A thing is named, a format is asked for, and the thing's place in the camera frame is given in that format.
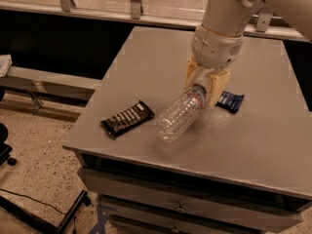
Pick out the blue snack bar wrapper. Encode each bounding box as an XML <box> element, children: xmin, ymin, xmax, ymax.
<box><xmin>216</xmin><ymin>91</ymin><xmax>245</xmax><ymax>113</ymax></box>

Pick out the black snack bar wrapper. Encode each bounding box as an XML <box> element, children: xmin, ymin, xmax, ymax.
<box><xmin>100</xmin><ymin>100</ymin><xmax>155</xmax><ymax>137</ymax></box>

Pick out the black chair wheel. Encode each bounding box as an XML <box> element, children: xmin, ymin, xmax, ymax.
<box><xmin>7</xmin><ymin>157</ymin><xmax>17</xmax><ymax>166</ymax></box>

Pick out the white box on bench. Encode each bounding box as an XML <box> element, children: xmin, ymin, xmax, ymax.
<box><xmin>0</xmin><ymin>55</ymin><xmax>12</xmax><ymax>77</ymax></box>

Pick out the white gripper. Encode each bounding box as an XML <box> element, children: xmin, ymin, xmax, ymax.
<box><xmin>184</xmin><ymin>25</ymin><xmax>244</xmax><ymax>107</ymax></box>

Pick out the black floor cable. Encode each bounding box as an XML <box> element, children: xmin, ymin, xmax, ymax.
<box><xmin>0</xmin><ymin>187</ymin><xmax>67</xmax><ymax>216</ymax></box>

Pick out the grey drawer cabinet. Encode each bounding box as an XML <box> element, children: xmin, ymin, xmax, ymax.
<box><xmin>63</xmin><ymin>27</ymin><xmax>312</xmax><ymax>234</ymax></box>

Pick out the black stand base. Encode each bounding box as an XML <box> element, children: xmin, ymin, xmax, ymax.
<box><xmin>0</xmin><ymin>189</ymin><xmax>92</xmax><ymax>234</ymax></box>

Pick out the clear plastic water bottle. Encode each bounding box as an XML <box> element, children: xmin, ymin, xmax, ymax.
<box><xmin>155</xmin><ymin>84</ymin><xmax>207</xmax><ymax>142</ymax></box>

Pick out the grey metal bench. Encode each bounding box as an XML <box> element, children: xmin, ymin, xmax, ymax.
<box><xmin>0</xmin><ymin>66</ymin><xmax>101</xmax><ymax>106</ymax></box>

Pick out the metal railing frame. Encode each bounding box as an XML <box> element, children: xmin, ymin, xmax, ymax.
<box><xmin>0</xmin><ymin>0</ymin><xmax>310</xmax><ymax>43</ymax></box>

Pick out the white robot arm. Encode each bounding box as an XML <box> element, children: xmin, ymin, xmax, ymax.
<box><xmin>185</xmin><ymin>0</ymin><xmax>312</xmax><ymax>106</ymax></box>

